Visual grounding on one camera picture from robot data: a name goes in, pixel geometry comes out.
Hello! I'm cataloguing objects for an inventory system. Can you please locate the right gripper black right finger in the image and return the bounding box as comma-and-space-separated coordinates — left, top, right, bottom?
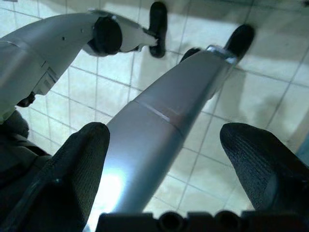
219, 122, 309, 214

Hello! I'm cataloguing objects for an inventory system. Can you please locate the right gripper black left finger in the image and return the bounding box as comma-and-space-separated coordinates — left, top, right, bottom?
0, 122, 111, 232

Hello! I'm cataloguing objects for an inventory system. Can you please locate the silver robot left leg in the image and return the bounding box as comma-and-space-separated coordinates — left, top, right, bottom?
0, 8, 160, 124

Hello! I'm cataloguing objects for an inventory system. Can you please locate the black robot right foot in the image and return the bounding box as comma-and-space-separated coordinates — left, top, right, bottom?
180, 24, 255, 66

